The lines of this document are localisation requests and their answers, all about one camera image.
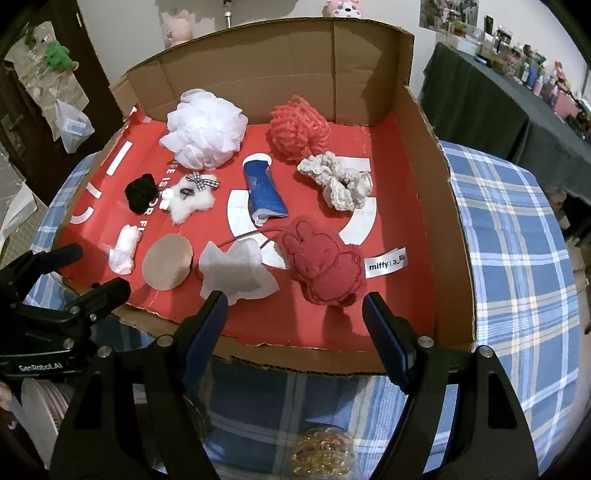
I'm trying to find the coral mesh bath loofah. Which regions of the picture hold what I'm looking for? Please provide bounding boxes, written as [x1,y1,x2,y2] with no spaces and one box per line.
[269,95,332,163]

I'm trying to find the blue cloth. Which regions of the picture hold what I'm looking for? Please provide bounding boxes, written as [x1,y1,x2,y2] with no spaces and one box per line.
[242,156,289,227]

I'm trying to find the row of cosmetic bottles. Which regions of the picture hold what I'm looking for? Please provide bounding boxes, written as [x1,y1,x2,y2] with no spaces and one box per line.
[475,14,591,139]

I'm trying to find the small clear plastic jar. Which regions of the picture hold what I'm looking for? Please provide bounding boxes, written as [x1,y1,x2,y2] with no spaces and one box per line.
[288,427,365,480]

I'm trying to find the pink pig plush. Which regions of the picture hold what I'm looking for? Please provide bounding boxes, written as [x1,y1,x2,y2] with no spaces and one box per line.
[161,9,195,48]

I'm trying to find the pink unicorn plush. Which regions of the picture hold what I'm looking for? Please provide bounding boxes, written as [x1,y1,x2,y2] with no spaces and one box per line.
[323,0,362,19]

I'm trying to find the red rabbit plush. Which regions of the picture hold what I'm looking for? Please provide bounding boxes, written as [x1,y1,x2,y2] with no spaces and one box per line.
[277,215,409,306]

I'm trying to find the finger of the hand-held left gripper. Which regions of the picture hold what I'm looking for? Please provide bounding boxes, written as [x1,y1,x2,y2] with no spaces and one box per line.
[0,244,85,296]
[14,277,131,342]

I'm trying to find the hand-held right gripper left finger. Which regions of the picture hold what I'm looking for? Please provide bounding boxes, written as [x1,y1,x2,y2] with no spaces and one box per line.
[48,290,229,480]

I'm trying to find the hanging paper organiser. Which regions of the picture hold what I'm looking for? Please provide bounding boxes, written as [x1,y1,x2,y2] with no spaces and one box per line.
[7,21,90,139]

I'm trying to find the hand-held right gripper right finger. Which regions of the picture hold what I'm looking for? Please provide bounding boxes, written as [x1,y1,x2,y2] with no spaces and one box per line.
[361,292,541,480]

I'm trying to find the green plush toy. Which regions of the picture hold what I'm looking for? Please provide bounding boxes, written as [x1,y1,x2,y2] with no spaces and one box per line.
[44,41,77,72]

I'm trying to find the black fluffy scrunchie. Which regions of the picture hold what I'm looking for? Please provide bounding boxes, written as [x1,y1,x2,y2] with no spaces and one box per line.
[124,173,160,214]

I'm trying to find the metal door handle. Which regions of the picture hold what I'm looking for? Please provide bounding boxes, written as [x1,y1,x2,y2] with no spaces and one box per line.
[0,115,26,155]

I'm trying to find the white fluffy star hair clip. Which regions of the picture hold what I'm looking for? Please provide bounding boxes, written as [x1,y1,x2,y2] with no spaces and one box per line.
[159,172,220,225]

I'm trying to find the tan round powder puff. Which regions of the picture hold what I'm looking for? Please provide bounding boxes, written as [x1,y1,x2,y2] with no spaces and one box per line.
[141,234,194,291]

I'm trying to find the cream crochet scrunchie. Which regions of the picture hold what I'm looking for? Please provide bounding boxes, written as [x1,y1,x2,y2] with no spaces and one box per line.
[296,151,374,212]

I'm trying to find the wall poster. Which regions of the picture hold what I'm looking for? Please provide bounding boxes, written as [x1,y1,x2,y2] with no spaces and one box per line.
[419,0,480,31]

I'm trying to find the cardboard box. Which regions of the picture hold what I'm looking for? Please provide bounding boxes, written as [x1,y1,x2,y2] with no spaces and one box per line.
[48,16,476,377]

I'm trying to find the dark wooden door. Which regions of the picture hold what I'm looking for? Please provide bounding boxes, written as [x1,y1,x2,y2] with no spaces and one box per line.
[0,0,116,204]

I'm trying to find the dark green covered table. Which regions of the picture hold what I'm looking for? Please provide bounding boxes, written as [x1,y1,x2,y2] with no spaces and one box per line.
[422,41,591,208]

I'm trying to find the clear plastic bag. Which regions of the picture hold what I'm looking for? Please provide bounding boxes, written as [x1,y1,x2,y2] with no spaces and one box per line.
[55,102,95,154]

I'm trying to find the white ribbed round object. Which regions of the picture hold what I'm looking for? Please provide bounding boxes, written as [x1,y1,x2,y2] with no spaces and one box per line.
[21,378,70,467]

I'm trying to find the small white cloth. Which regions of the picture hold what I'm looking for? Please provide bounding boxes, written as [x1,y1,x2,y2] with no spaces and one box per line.
[108,224,141,275]

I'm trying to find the white mesh bath loofah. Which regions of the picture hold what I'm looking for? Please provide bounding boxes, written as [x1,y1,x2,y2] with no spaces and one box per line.
[159,89,247,171]

